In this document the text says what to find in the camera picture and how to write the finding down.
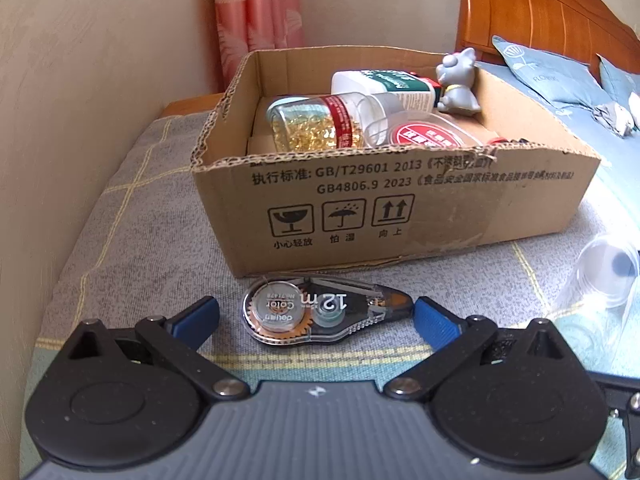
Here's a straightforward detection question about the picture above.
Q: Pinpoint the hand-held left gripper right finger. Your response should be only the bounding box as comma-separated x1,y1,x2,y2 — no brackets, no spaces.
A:
384,296,569,402

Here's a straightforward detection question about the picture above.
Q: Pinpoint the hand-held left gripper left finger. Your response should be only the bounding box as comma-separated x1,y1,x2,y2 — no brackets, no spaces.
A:
66,296,251,402

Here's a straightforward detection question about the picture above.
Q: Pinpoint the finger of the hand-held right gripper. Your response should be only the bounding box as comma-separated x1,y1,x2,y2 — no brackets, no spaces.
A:
592,372,640,480

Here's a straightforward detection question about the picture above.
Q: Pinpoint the cardboard box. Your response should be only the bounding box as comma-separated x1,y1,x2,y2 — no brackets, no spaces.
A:
191,50,601,279

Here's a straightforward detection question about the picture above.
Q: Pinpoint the clear correction tape dispenser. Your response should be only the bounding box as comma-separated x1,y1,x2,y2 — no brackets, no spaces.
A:
242,276,416,346

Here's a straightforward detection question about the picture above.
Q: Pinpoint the clear plastic jar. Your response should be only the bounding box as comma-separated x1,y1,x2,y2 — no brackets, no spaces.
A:
550,234,640,323

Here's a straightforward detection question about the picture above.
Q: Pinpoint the gold capsule bottle silver cap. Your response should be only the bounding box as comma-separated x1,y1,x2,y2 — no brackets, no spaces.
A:
266,91,396,153

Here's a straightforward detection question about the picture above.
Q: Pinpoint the grey cat figurine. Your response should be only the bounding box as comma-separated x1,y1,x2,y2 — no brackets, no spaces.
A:
435,47,482,115

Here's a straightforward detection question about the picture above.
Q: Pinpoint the white bottle green label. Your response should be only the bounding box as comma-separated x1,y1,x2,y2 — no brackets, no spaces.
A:
331,69,443,117

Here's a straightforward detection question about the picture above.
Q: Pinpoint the clear container red label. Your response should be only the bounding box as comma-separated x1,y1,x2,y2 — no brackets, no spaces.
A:
365,112,481,148

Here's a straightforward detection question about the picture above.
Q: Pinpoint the light blue bedsheet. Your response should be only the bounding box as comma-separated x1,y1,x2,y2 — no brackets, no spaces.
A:
472,60,640,480

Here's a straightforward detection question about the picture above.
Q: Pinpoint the large blue pillow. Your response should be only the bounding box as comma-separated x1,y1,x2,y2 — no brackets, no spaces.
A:
491,35,608,111

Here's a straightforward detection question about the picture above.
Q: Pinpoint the crumpled grey cloth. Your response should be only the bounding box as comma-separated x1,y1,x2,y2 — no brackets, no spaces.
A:
592,100,640,137

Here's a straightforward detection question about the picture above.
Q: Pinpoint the small blue pillow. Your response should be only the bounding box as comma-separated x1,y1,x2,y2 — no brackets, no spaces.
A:
597,54,640,111

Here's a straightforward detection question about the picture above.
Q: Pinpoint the pink patterned curtain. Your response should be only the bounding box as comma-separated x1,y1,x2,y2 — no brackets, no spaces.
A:
210,0,306,93

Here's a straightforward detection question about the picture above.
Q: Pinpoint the wooden headboard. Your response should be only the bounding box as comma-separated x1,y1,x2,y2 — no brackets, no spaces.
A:
456,0,636,68

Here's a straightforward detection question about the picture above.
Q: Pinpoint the wooden bed side rail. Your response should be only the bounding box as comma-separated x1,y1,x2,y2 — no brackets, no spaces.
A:
161,92,226,120

